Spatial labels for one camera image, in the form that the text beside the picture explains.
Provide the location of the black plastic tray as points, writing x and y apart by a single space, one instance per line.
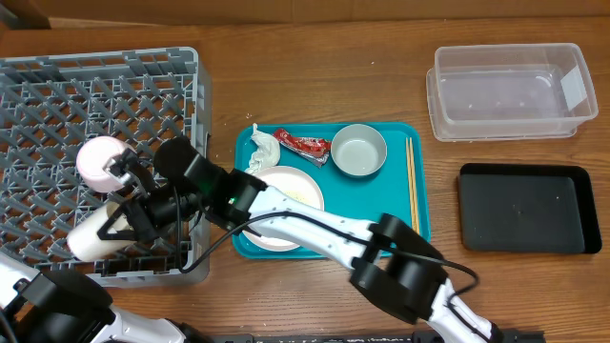
528 208

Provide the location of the grey plastic dish rack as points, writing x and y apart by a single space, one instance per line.
50 107

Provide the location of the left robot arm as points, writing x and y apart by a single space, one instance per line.
67 306

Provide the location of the left wooden chopstick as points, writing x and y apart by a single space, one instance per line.
407 160

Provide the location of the white paper cup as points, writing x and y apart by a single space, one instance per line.
84 243

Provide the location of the large white plate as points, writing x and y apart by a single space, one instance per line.
295 183

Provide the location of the clear plastic storage bin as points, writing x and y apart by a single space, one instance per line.
509 92

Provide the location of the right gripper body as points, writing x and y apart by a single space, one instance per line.
139 212

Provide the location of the grey metal bowl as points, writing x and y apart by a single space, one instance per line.
359 150

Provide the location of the wooden chopstick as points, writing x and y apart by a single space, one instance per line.
413 186
407 160

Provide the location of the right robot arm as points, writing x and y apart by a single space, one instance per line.
390 264

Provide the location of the crumpled white napkin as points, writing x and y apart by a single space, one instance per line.
267 152

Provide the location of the small white plate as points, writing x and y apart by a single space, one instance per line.
92 160

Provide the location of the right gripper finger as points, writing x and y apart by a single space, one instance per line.
120 223
128 168

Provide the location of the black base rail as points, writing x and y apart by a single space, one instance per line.
510 336

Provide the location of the red snack wrapper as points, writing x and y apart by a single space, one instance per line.
315 150

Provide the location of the teal plastic serving tray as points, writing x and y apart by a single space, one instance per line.
362 198

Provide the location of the right wooden chopstick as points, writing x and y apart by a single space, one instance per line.
413 186

